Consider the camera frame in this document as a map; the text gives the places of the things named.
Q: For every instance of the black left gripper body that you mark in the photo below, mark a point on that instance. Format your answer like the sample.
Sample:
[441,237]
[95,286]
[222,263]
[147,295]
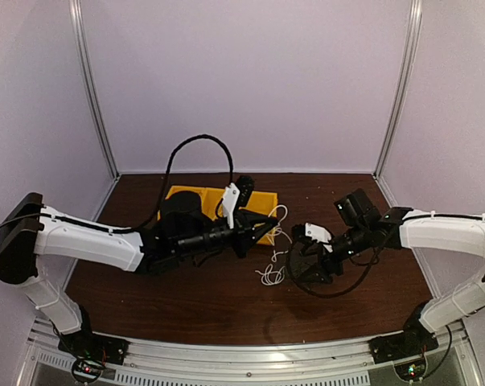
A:
[200,244]

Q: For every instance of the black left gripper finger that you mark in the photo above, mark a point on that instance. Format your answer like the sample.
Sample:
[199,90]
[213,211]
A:
[255,218]
[261,234]

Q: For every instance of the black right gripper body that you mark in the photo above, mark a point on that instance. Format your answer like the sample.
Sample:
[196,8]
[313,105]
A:
[328,260]

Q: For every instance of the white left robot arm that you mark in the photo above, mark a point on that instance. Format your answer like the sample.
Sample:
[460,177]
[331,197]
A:
[33,229]

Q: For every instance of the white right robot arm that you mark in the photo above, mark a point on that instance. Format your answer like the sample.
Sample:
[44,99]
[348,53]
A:
[408,228]

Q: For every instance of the yellow bin right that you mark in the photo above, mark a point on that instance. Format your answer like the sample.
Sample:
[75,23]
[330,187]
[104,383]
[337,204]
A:
[263,202]

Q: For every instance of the yellow bin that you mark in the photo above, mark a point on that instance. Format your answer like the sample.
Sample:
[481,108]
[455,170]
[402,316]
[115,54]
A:
[263,202]
[173,193]
[210,198]

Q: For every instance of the yellow bin middle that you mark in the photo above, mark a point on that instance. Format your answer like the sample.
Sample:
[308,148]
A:
[210,198]

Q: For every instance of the yellow bin left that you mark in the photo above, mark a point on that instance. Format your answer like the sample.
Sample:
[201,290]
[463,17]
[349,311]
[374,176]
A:
[173,193]

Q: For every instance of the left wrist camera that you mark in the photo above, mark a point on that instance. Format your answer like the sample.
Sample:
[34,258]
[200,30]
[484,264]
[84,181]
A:
[236,195]

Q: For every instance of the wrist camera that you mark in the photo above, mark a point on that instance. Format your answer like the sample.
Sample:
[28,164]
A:
[309,235]
[236,195]

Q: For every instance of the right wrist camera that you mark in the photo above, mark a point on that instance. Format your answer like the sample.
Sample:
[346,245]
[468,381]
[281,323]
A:
[309,235]

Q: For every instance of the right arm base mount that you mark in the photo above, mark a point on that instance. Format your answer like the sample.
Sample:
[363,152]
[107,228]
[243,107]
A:
[413,340]

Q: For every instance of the aluminium front rail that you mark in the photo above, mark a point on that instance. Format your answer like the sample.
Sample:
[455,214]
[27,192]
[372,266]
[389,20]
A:
[339,362]

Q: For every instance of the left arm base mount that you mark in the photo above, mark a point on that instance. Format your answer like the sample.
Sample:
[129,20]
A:
[91,353]

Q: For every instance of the aluminium frame post right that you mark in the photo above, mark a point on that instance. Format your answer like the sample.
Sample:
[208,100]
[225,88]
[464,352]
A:
[412,37]

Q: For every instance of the aluminium frame post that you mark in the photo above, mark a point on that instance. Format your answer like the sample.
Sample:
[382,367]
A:
[412,37]
[90,89]

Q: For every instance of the aluminium frame post left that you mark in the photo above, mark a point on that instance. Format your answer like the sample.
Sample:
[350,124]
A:
[90,89]

